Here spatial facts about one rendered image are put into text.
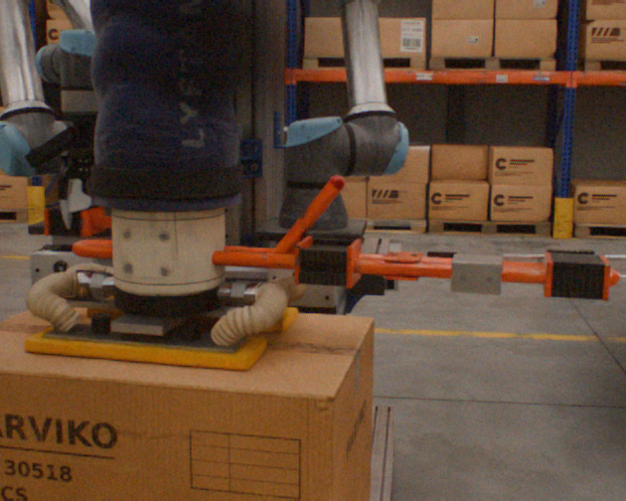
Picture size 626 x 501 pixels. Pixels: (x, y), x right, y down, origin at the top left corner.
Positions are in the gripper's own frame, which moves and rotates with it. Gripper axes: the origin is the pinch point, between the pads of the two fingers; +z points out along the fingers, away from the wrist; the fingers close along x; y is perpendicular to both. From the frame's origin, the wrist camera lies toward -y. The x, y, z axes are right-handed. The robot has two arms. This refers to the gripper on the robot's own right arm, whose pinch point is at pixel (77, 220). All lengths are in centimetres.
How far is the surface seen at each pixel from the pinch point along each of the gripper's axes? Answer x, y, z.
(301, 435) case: -47, 55, 19
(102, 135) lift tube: -34.8, 23.3, -17.9
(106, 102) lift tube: -34.8, 24.1, -22.5
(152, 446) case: -48, 35, 22
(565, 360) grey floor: 286, 118, 108
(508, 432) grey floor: 181, 88, 108
